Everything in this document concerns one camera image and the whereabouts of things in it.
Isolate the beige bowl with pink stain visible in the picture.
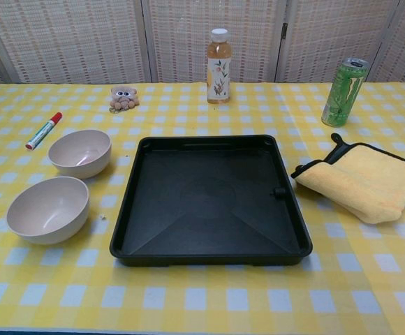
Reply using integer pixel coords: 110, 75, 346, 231
47, 129, 113, 180

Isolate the plain beige bowl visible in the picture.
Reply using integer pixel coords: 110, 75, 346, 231
6, 176, 91, 245

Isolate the black square plastic tray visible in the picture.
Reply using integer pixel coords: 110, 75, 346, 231
109, 134, 314, 268

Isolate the tea bottle with white cap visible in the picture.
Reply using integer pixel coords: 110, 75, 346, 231
206, 28, 232, 105

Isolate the yellow white checkered tablecloth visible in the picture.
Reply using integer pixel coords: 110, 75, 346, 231
0, 82, 405, 332

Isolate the green energy drink can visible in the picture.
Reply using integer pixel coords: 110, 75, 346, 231
321, 57, 369, 128

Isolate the red-capped white marker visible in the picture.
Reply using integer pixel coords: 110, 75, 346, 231
24, 112, 64, 151

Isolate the yellow black-edged microfiber towel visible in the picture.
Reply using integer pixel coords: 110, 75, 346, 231
290, 133, 405, 225

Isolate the woven folding screen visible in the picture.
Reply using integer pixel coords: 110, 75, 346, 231
0, 0, 405, 92

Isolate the small plush toy keychain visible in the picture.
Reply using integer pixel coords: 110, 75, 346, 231
109, 86, 140, 114

